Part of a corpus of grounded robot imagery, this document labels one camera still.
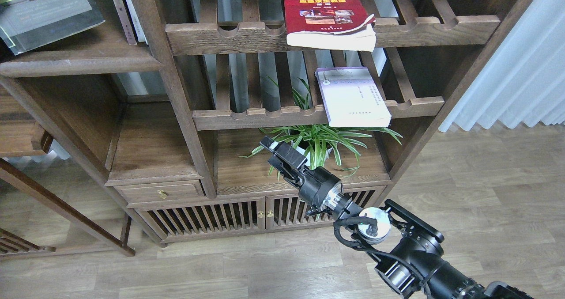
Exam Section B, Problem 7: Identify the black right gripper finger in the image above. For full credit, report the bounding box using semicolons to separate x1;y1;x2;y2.
260;136;306;170

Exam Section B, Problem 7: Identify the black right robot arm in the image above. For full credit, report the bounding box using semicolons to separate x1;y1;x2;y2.
260;136;529;299

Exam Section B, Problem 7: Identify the green spider plant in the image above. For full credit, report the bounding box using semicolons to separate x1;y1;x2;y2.
239;76;403;193

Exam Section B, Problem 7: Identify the white pleated curtain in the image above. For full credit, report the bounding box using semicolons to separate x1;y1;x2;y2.
439;0;565;132

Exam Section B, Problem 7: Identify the pale lavender cover book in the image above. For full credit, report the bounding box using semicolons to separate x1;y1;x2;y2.
315;66;391;128

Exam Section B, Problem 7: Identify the black yellow-green cover book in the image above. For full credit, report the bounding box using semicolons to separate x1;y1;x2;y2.
0;0;105;55

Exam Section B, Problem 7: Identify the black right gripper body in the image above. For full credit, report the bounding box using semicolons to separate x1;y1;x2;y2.
270;158;344;215

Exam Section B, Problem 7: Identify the white plant pot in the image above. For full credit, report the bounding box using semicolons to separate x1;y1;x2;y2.
295;141;333;170

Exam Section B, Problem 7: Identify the red cover book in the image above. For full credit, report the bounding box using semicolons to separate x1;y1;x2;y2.
284;0;376;52

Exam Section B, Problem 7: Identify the wooden side furniture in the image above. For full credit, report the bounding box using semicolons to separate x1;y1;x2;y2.
0;88;135;258

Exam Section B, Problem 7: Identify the dark wooden bookshelf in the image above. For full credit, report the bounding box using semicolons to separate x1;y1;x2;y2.
1;0;533;245

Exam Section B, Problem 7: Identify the white spine upright book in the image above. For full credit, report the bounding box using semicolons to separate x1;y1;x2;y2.
125;0;147;42

